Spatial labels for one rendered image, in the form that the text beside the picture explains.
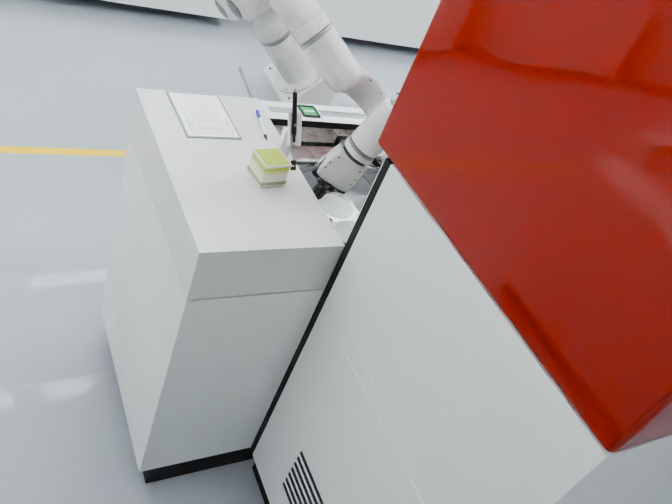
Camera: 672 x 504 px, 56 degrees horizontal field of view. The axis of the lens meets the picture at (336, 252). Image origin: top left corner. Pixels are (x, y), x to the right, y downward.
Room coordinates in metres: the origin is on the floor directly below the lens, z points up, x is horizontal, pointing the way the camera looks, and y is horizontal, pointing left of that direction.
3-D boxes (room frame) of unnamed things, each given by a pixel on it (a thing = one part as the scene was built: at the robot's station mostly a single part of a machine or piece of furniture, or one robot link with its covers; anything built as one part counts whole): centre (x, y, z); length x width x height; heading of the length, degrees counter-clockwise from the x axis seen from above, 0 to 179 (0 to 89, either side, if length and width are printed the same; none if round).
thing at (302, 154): (1.66, 0.15, 0.87); 0.36 x 0.08 x 0.03; 131
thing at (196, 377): (1.50, 0.10, 0.41); 0.96 x 0.64 x 0.82; 131
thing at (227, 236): (1.29, 0.32, 0.89); 0.62 x 0.35 x 0.14; 41
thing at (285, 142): (1.39, 0.22, 1.03); 0.06 x 0.04 x 0.13; 41
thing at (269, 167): (1.28, 0.23, 1.00); 0.07 x 0.07 x 0.07; 49
